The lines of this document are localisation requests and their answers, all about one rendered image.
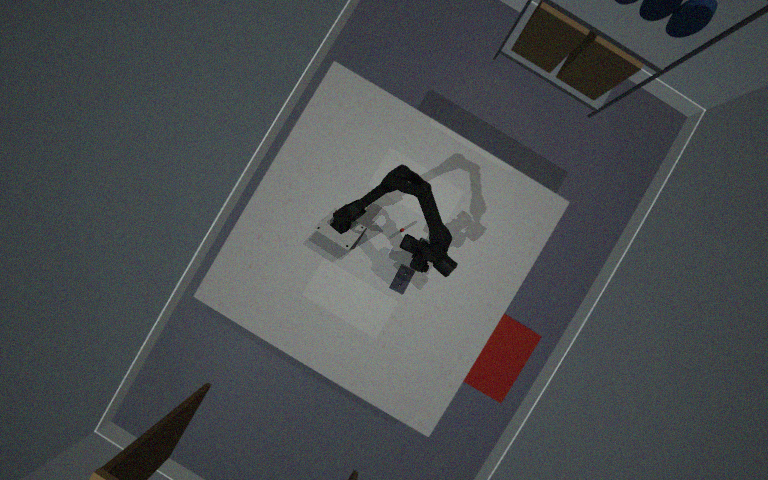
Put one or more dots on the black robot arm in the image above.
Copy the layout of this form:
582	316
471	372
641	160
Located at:
439	235

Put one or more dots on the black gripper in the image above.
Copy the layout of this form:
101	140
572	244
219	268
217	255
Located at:
409	243

